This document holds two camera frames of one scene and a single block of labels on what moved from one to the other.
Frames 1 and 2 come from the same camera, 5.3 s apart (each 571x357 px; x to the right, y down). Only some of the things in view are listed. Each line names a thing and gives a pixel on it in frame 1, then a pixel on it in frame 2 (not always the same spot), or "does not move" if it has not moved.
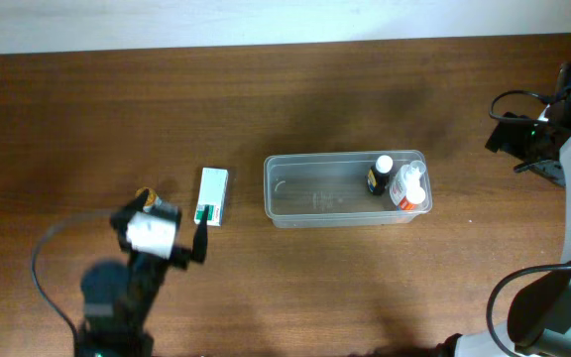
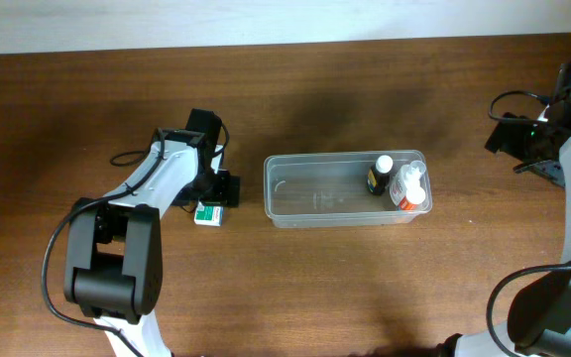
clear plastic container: (326, 189) does not move
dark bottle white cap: (379, 175) does not move
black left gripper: (180, 254) -> (227, 190)
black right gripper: (512, 144) does not move
